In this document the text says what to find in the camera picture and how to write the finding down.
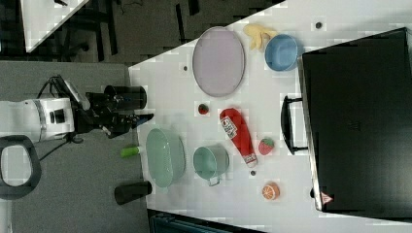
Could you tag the blue bowl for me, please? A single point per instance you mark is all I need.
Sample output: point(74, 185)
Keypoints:
point(281, 53)

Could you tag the large pink oval plate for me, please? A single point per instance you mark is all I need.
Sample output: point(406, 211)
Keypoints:
point(218, 62)

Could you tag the black oven appliance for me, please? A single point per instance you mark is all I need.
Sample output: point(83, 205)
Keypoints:
point(357, 108)

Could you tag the small red strawberry toy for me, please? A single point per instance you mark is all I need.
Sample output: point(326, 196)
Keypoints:
point(203, 109)

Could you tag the black cylinder upper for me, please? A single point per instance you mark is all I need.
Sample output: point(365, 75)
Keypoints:
point(127, 97)

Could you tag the yellow banana toy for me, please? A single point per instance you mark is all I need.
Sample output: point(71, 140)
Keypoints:
point(257, 33)

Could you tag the red ketchup bottle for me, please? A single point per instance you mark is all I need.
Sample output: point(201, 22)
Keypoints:
point(236, 128)

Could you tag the white background table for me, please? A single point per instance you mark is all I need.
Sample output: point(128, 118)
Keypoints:
point(41, 18)

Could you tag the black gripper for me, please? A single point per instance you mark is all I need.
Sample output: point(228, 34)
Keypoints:
point(100, 116)

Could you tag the green handled utensil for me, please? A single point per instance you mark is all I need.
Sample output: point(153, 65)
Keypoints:
point(130, 151)

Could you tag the orange slice toy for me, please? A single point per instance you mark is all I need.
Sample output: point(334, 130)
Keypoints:
point(270, 191)

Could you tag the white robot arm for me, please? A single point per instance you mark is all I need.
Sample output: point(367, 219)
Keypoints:
point(32, 121)

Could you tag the large red strawberry toy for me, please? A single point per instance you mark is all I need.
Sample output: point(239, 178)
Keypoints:
point(265, 146)

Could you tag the mint green metal pot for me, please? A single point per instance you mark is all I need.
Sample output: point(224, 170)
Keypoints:
point(210, 163)

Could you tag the black oven door handle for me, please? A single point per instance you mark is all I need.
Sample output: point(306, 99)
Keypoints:
point(286, 124)

